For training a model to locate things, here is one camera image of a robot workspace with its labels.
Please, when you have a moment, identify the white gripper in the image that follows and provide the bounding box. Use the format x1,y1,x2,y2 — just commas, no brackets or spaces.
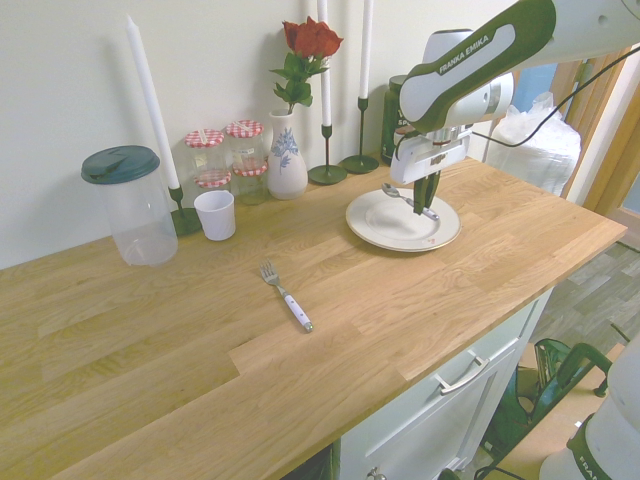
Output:
389,130,472,217

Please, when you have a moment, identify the silver spoon with white handle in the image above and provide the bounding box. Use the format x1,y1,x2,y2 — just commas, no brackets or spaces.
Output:
380,182,441,222

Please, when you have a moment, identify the white plate with gold rim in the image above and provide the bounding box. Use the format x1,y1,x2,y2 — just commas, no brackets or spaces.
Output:
345,188,462,253

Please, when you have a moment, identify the dark green candle holder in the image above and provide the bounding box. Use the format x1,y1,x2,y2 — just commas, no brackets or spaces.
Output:
307,124,349,187
339,96,381,175
167,185,204,238

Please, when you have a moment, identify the dark green canister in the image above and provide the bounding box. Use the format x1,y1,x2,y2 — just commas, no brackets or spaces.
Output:
380,74,417,168

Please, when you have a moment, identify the white plastic bag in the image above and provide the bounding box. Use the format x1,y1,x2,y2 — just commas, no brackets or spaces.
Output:
486,91,584,202

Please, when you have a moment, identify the white vase with blue flower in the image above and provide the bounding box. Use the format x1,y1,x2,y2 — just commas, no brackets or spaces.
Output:
266,109,310,201

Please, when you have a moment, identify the tall white candle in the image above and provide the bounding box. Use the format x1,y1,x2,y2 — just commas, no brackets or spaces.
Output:
125,14,180,191
358,0,375,100
316,0,333,128

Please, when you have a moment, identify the glass jar red gingham lid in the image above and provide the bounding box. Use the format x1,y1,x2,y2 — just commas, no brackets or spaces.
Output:
184,128,226,177
231,159,270,207
193,168,234,194
224,119,266,169

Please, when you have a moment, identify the red rose with green leaves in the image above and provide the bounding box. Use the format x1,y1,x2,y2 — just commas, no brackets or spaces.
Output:
269,15,345,116

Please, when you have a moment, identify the clear container with green lid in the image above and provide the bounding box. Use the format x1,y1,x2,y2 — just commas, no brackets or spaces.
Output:
80,144,180,268

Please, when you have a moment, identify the black cable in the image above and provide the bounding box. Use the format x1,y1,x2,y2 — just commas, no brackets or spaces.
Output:
471,46,640,148

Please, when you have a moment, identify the silver fork with white handle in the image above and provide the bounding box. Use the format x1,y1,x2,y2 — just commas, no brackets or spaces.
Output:
258,261,315,334

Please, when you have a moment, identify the metal drawer handle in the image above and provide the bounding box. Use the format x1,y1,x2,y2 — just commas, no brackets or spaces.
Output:
433,349,491,397

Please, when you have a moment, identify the wooden door frame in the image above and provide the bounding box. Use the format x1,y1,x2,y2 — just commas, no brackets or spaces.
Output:
563,43,640,217

